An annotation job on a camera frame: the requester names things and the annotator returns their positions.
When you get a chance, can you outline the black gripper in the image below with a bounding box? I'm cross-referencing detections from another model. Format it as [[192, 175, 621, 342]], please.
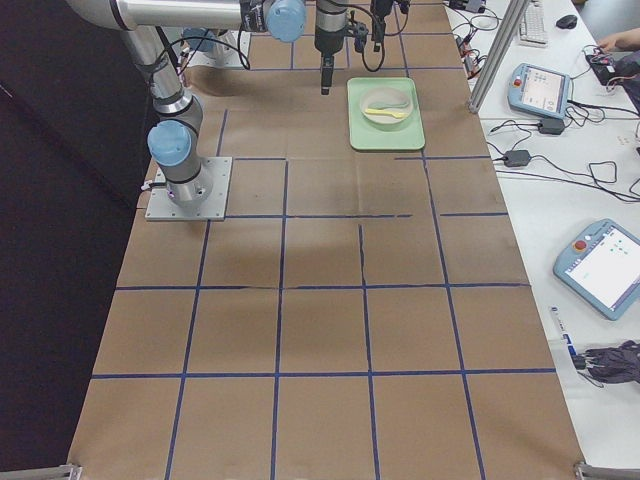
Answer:
[[314, 0, 369, 95], [370, 0, 411, 52]]

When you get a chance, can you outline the yellow plastic fork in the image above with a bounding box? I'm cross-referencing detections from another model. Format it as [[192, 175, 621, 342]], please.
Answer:
[[364, 108, 409, 119]]

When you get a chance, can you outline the cream round plate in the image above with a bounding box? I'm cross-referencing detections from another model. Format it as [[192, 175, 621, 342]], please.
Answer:
[[359, 87, 414, 130]]

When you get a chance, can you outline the person hand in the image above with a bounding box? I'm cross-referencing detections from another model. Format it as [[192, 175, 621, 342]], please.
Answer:
[[597, 33, 624, 51]]

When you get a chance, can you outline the light green plastic spoon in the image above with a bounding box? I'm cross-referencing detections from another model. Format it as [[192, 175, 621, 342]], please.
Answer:
[[368, 101, 410, 110]]

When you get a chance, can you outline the light green plastic tray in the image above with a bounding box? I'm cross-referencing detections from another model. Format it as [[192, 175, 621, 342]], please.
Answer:
[[347, 77, 425, 151]]

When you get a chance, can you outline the white keyboard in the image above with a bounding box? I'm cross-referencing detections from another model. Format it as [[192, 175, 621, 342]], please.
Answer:
[[518, 0, 548, 48]]

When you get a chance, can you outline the upper blue teach pendant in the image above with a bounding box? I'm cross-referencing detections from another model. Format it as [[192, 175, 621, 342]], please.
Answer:
[[507, 63, 571, 120]]

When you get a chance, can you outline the blue teach pendant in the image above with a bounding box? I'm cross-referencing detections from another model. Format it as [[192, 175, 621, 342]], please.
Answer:
[[553, 218, 639, 321], [507, 63, 571, 120]]

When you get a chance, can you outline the lower black power adapter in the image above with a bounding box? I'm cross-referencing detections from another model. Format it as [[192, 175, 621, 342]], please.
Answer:
[[502, 149, 532, 168]]

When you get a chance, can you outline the black power adapter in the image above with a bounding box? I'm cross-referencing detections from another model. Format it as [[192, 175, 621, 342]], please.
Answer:
[[502, 149, 532, 168], [537, 118, 566, 136]]

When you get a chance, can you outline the black computer mouse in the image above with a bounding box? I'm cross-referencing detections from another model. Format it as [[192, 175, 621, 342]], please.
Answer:
[[555, 14, 578, 30]]

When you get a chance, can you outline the upper black power adapter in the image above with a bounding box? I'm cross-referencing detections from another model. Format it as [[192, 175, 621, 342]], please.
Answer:
[[537, 118, 566, 136]]

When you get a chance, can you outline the black electronics board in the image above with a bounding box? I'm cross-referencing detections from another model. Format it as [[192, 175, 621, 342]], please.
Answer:
[[585, 52, 623, 86]]

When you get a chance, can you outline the brown paper table cover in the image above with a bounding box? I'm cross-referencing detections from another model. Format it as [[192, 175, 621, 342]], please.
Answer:
[[69, 1, 582, 479]]

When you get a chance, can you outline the lower blue teach pendant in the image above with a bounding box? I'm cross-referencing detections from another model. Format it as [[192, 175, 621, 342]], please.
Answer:
[[553, 218, 639, 321]]

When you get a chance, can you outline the white marker pen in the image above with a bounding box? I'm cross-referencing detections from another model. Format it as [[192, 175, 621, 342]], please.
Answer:
[[549, 306, 577, 356]]

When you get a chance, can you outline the dark folded umbrella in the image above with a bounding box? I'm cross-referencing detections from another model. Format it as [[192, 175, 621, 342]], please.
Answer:
[[571, 340, 639, 387]]

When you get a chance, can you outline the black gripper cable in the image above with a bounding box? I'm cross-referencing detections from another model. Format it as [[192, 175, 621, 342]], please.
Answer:
[[344, 3, 387, 73]]

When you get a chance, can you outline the aluminium frame post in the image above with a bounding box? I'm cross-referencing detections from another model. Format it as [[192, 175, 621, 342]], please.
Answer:
[[467, 0, 529, 114]]

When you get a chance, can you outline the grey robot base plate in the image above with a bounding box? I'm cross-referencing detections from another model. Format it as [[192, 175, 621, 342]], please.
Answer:
[[145, 157, 233, 221]]

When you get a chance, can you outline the right corner metal bracket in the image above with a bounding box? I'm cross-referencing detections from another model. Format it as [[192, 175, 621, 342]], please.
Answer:
[[574, 462, 640, 480]]

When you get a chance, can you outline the corner metal bracket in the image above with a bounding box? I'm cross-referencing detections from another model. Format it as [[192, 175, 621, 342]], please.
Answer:
[[574, 462, 640, 480], [0, 464, 83, 480]]

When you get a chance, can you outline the left corner metal bracket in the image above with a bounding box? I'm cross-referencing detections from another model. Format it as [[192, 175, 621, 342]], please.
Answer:
[[0, 464, 83, 480]]

